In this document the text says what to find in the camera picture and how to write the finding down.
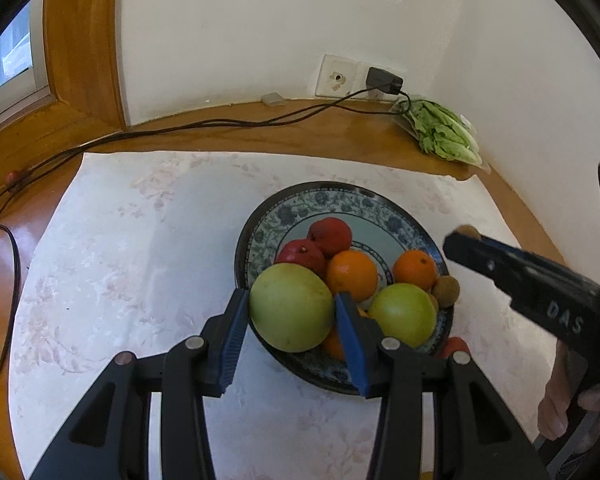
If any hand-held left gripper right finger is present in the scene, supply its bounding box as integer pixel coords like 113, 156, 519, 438
334, 291, 551, 480

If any white antenna wall socket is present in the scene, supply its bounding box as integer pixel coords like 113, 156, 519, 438
316, 54, 362, 99

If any small green pomelo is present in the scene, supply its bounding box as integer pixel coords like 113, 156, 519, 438
367, 282, 437, 350

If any wooden window frame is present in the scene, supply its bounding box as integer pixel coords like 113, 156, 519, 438
0, 0, 128, 148

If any orange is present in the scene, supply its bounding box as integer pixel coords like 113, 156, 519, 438
321, 306, 370, 361
326, 250, 379, 303
393, 250, 438, 292

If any person's right hand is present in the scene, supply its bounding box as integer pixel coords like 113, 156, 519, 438
536, 342, 600, 439

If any large green apple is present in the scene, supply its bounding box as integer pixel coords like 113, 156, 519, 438
249, 262, 336, 353

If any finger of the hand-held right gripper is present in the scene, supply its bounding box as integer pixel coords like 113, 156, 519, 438
442, 232, 531, 306

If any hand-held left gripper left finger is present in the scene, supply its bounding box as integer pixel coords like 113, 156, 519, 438
30, 287, 251, 480

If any white floral table mat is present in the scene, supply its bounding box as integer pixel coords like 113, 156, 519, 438
7, 150, 566, 480

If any black power cable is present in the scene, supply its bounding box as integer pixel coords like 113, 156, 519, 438
0, 89, 411, 398

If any romaine lettuce in bag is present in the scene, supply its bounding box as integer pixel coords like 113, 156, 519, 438
392, 99, 491, 173

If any black charger plug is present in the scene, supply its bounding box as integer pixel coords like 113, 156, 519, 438
366, 67, 405, 95

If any blue floral ceramic plate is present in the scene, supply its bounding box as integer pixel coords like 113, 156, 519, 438
234, 181, 456, 395

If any window with bars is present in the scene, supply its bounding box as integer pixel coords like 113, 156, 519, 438
0, 0, 51, 146

